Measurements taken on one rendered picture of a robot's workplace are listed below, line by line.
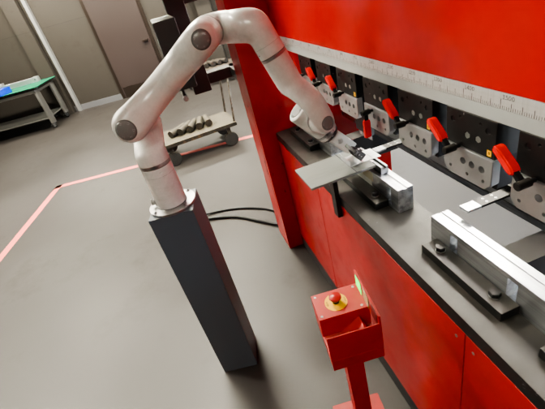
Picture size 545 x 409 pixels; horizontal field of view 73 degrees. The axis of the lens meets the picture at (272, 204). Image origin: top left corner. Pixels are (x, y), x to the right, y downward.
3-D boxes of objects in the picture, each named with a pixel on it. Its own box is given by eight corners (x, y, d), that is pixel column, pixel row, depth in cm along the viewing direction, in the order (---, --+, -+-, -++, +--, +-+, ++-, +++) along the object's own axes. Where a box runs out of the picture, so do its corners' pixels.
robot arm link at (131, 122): (143, 136, 140) (130, 154, 127) (115, 114, 136) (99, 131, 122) (231, 33, 122) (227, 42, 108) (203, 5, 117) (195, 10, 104)
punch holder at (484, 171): (444, 167, 95) (444, 105, 86) (472, 157, 96) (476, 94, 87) (490, 193, 82) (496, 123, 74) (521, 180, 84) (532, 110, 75)
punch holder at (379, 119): (366, 124, 129) (361, 76, 120) (388, 116, 130) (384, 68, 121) (389, 137, 116) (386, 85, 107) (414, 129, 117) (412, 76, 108)
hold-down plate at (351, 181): (340, 178, 161) (339, 172, 160) (351, 174, 162) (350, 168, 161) (376, 210, 136) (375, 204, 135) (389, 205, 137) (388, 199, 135)
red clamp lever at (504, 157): (492, 145, 71) (521, 189, 68) (511, 138, 72) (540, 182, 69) (487, 149, 73) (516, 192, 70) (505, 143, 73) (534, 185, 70)
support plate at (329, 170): (294, 172, 151) (294, 170, 151) (353, 151, 155) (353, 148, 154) (311, 191, 136) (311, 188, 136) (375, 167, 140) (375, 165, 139)
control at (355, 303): (316, 320, 128) (306, 283, 119) (360, 307, 129) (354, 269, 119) (334, 371, 111) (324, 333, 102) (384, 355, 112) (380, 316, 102)
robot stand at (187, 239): (225, 372, 196) (148, 221, 143) (225, 343, 211) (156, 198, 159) (257, 364, 195) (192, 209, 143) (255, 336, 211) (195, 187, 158)
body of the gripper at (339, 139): (339, 127, 132) (360, 142, 137) (327, 119, 140) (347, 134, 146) (326, 144, 134) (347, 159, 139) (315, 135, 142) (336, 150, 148)
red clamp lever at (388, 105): (381, 99, 105) (397, 127, 102) (394, 95, 105) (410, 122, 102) (379, 103, 107) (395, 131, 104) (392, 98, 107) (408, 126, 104)
